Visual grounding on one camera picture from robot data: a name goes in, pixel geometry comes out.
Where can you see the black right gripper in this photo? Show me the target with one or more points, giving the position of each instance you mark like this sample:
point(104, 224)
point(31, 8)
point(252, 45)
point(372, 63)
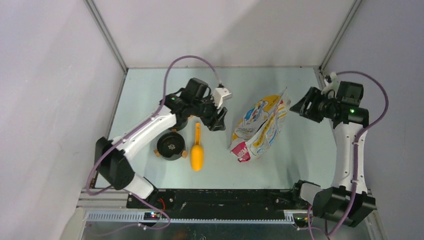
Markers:
point(301, 107)

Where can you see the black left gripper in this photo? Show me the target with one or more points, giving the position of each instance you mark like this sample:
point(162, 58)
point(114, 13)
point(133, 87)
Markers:
point(218, 125)

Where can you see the cat food bag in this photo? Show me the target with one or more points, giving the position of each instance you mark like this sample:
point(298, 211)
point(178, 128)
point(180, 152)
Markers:
point(256, 131)

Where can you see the yellow plastic food scoop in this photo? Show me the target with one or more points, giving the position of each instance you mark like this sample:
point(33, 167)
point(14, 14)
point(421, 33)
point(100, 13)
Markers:
point(197, 151)

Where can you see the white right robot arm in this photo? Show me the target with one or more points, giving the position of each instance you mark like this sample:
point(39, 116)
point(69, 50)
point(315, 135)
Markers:
point(347, 198)

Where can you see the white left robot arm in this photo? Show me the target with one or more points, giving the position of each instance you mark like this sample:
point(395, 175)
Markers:
point(114, 156)

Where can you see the black bowl wooden feet far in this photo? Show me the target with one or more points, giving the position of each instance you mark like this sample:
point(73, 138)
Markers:
point(181, 123)

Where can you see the black bowl wooden feet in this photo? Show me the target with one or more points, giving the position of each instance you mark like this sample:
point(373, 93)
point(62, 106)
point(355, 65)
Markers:
point(171, 146)
point(181, 123)

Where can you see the black bowl wooden feet near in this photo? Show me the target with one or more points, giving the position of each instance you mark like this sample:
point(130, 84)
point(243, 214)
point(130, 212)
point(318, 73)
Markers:
point(171, 146)

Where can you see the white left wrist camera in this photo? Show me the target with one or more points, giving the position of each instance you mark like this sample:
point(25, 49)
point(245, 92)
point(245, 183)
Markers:
point(219, 95)

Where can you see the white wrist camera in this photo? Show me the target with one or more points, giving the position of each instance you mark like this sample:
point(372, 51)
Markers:
point(332, 85)
point(219, 95)

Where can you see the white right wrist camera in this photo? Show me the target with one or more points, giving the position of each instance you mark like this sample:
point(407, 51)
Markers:
point(332, 85)

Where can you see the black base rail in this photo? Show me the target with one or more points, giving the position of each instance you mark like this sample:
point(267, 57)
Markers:
point(246, 204)

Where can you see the aluminium frame post right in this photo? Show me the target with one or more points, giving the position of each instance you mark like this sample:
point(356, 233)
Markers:
point(340, 33)

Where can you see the aluminium frame post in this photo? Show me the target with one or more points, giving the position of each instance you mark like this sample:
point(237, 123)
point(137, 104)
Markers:
point(340, 33)
point(106, 34)

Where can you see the white slotted cable duct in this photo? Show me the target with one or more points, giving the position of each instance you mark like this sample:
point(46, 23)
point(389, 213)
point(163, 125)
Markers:
point(146, 217)

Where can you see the aluminium frame post left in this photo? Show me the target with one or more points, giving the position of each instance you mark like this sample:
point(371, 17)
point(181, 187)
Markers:
point(106, 34)

